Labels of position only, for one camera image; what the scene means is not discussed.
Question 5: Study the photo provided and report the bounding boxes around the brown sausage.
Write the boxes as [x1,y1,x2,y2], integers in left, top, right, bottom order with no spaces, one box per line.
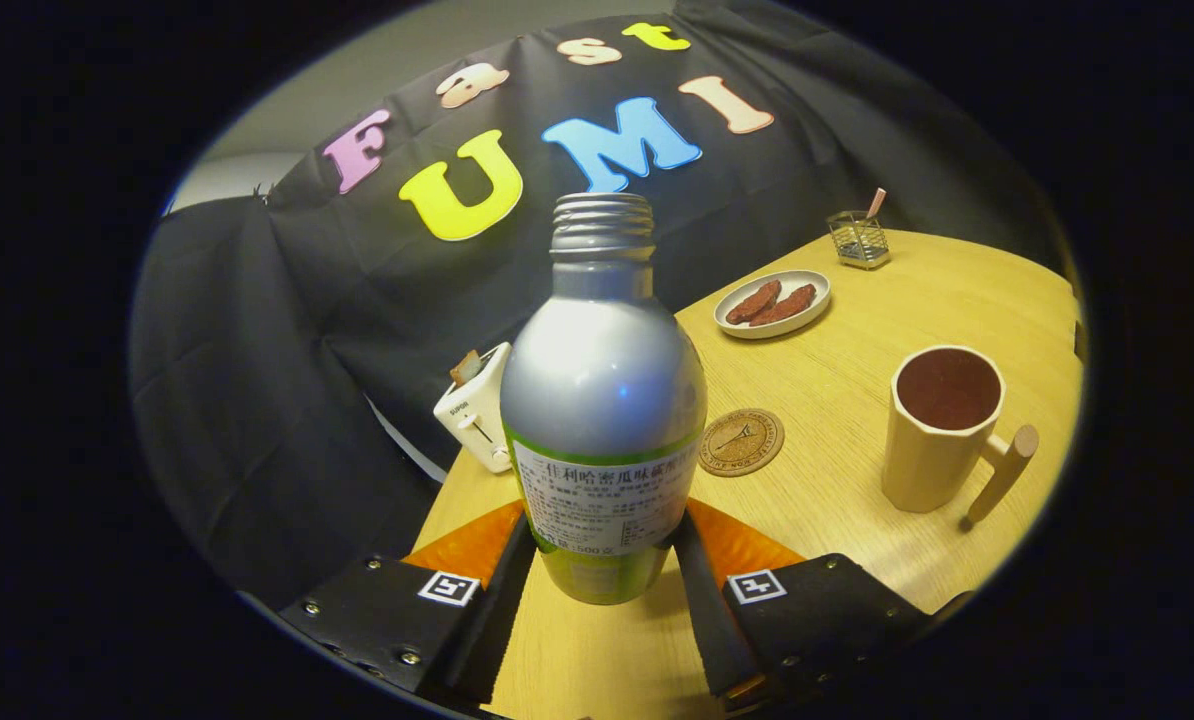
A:
[752,284,818,326]
[725,280,783,325]

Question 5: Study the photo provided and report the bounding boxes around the wooden table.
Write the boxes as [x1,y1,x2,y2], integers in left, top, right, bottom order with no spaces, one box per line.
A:
[412,230,1083,720]

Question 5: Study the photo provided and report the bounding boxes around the white toaster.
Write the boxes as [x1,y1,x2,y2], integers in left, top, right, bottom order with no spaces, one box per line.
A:
[433,342,514,474]

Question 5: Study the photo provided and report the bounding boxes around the cream cup with wooden handle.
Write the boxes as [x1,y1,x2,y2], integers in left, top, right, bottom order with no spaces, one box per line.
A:
[881,345,1040,528]

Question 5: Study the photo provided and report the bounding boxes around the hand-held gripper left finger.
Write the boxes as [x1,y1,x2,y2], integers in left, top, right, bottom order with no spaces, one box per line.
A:
[277,498,540,709]

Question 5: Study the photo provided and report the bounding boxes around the white oval plate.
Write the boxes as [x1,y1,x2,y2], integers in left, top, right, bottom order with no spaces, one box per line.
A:
[713,270,832,340]

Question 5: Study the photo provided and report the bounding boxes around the round brown coaster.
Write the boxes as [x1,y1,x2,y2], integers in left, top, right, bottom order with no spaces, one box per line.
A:
[698,408,786,478]

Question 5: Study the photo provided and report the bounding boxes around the silver bottle with green label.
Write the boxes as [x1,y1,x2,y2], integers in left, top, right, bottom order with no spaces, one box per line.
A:
[500,192,708,606]

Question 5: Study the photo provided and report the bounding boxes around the wire mesh holder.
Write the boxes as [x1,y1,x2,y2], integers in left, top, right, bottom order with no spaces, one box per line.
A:
[825,210,891,271]

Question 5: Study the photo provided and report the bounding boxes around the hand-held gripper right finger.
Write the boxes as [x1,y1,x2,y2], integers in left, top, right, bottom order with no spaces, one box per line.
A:
[672,498,933,701]

